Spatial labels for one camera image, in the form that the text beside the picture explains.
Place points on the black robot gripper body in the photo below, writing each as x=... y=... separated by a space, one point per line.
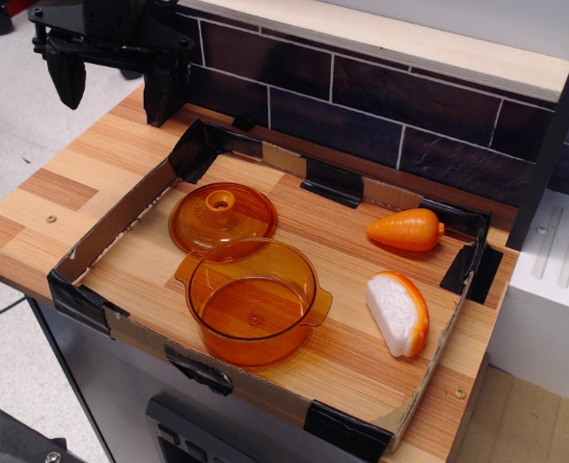
x=139 y=36

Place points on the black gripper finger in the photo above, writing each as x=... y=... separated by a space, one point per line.
x=67 y=79
x=164 y=94

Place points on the orange plastic toy carrot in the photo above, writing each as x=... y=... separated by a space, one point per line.
x=416 y=230

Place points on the cardboard fence with black tape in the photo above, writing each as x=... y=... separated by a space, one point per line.
x=134 y=353

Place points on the transparent orange pot lid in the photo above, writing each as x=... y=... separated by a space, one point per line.
x=218 y=213

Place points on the transparent orange plastic pot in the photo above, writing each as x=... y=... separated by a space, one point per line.
x=255 y=299

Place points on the light wooden shelf ledge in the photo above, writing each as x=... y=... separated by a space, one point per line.
x=476 y=61

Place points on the white orange toy bread slice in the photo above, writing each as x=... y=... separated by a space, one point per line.
x=400 y=312

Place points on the white ridged box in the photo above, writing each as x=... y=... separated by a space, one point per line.
x=531 y=337

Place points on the black vertical metal post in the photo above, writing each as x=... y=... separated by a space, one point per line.
x=548 y=155

